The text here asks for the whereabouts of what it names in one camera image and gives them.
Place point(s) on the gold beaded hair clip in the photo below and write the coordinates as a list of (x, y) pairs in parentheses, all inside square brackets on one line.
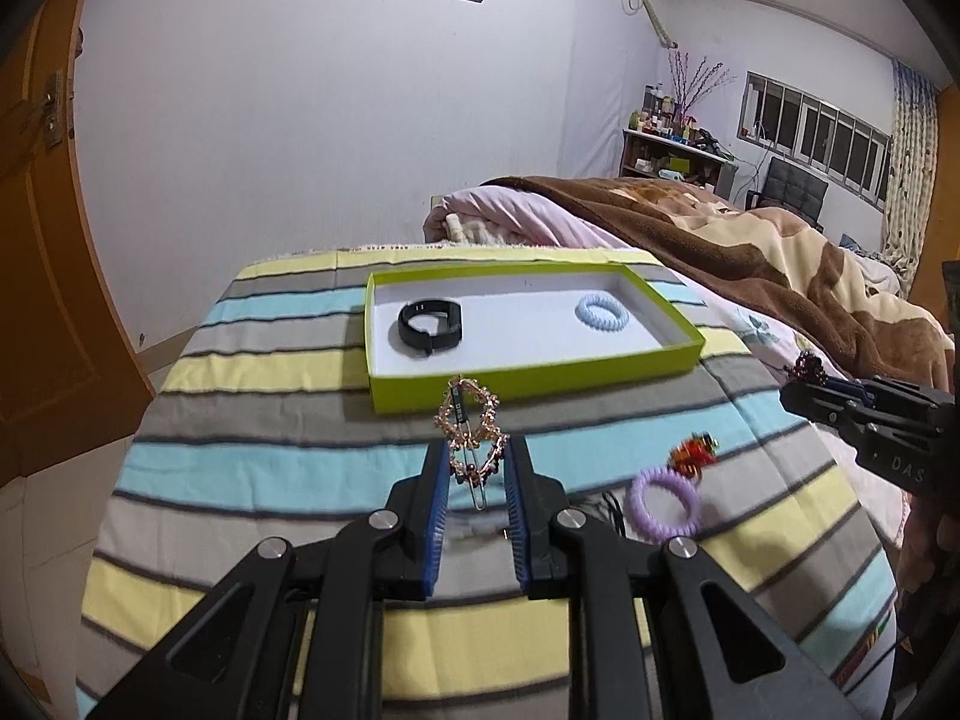
[(487, 409)]

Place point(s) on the black quilted chair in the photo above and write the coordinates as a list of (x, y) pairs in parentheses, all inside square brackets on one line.
[(795, 187)]

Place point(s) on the floral bed sheet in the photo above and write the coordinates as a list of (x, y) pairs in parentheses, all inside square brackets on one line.
[(757, 330)]

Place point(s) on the bare decorative branches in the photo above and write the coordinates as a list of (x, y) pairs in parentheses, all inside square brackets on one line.
[(694, 82)]

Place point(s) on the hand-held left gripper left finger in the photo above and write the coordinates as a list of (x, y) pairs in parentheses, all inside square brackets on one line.
[(439, 517)]

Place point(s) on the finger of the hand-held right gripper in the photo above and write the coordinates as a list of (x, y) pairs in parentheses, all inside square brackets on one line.
[(851, 388), (814, 403)]

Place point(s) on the white shelf unit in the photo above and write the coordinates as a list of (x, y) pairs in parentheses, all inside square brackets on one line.
[(637, 154)]

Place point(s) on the red knotted ornament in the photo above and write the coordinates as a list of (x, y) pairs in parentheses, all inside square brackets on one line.
[(690, 456)]

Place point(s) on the brown and cream blanket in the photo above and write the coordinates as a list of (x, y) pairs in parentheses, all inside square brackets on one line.
[(750, 255)]

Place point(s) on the group of bottles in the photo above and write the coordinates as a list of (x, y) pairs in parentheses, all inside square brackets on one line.
[(660, 120)]

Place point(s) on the pink quilt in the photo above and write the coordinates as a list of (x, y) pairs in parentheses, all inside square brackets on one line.
[(510, 217)]

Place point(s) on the patterned curtain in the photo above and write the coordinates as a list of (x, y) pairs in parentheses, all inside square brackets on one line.
[(911, 165)]

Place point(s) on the metal door latch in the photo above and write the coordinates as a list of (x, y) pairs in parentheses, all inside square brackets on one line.
[(54, 112)]

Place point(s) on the black wristband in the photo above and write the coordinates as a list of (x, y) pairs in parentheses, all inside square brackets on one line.
[(454, 315)]

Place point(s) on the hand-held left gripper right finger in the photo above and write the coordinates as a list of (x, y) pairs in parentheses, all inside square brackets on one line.
[(516, 517)]

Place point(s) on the barred window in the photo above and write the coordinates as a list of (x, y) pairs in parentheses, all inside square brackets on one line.
[(810, 135)]

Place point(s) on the green cardboard box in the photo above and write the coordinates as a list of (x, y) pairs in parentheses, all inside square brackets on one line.
[(510, 315)]

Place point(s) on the wooden door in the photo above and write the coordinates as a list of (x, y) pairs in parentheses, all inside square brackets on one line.
[(60, 277)]

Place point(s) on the striped bed sheet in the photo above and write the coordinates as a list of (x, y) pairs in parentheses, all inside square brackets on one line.
[(262, 390)]

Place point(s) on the person's right hand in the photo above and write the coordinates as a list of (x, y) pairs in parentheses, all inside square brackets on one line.
[(926, 540)]

